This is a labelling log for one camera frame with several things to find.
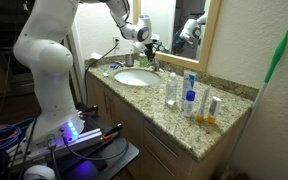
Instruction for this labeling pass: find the slim white tube orange cap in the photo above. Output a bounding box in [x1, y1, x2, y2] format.
[195, 84, 212, 123]

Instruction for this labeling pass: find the metal cup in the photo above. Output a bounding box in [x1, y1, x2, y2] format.
[125, 53, 135, 68]

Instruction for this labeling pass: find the green handled broom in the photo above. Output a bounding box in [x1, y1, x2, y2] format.
[213, 25, 288, 180]

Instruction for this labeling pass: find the black wall outlet cable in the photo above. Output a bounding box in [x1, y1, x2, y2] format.
[83, 39, 120, 106]

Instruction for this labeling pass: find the white round object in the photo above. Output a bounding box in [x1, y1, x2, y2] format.
[22, 164, 57, 180]

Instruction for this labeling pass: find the metal drawer handle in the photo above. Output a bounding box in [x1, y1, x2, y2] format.
[144, 127, 179, 159]
[144, 146, 177, 178]

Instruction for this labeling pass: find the chrome tap body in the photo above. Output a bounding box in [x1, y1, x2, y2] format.
[152, 61, 166, 73]

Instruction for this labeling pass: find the white blue cream tube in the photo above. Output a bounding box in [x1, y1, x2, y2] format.
[180, 69, 198, 111]

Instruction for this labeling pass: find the white oval sink basin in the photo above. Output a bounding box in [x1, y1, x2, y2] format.
[113, 68, 162, 87]

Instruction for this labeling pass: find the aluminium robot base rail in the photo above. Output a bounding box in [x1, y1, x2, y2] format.
[6, 127, 105, 165]

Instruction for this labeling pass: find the green soap bottle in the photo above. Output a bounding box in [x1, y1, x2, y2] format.
[138, 52, 149, 68]

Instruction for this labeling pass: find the clear plastic bottle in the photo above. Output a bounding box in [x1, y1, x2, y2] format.
[164, 72, 179, 108]

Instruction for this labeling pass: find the blue cable bundle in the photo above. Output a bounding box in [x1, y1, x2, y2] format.
[0, 117, 36, 158]

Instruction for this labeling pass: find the wooden vanity cabinet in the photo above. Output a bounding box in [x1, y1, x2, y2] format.
[85, 71, 252, 180]

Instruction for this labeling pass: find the grey white tube orange cap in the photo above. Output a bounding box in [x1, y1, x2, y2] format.
[206, 96, 222, 126]

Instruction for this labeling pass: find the black cart cable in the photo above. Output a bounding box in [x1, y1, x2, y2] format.
[63, 135, 130, 162]

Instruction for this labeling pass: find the white door frame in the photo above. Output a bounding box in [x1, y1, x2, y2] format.
[63, 29, 87, 105]

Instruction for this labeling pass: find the white tissue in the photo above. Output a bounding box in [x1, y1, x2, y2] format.
[89, 51, 104, 61]

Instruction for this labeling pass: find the metal cabinet door handle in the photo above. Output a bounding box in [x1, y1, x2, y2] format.
[102, 92, 109, 116]

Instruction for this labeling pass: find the white bottle blue cap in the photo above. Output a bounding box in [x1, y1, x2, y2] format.
[183, 90, 197, 118]

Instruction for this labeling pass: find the wooden framed wall mirror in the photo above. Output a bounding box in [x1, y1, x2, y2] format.
[132, 0, 223, 74]

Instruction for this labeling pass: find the white wall outlet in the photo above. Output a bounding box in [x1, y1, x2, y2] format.
[112, 35, 121, 50]

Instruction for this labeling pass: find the grey plug robot cable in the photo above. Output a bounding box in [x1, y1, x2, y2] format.
[46, 133, 64, 180]

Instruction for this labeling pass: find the black orange bar clamp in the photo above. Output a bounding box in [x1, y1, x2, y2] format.
[79, 104, 100, 119]
[100, 122, 124, 142]

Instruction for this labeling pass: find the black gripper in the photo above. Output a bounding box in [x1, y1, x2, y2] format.
[143, 40, 159, 63]

